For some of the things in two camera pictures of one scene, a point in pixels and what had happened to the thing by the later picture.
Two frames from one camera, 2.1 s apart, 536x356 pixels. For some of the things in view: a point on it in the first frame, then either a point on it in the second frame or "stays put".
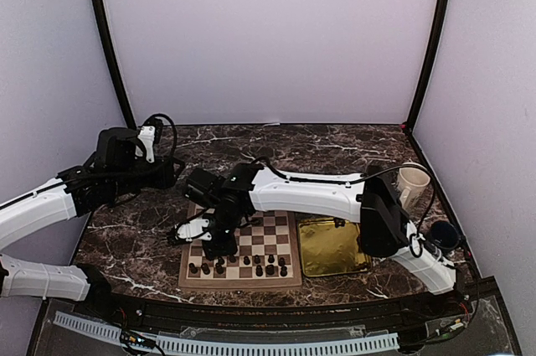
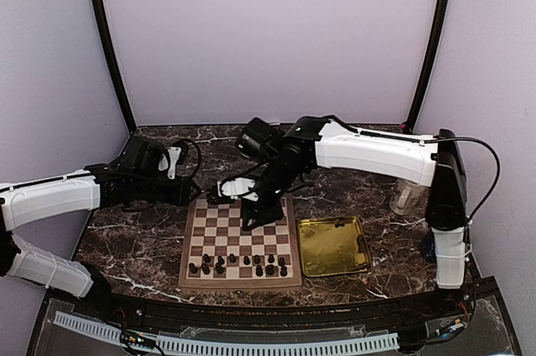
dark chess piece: x=193 y=269 stays put
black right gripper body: x=229 y=245 to x=281 y=177
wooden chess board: x=267 y=255 stays put
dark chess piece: x=204 y=266 stays put
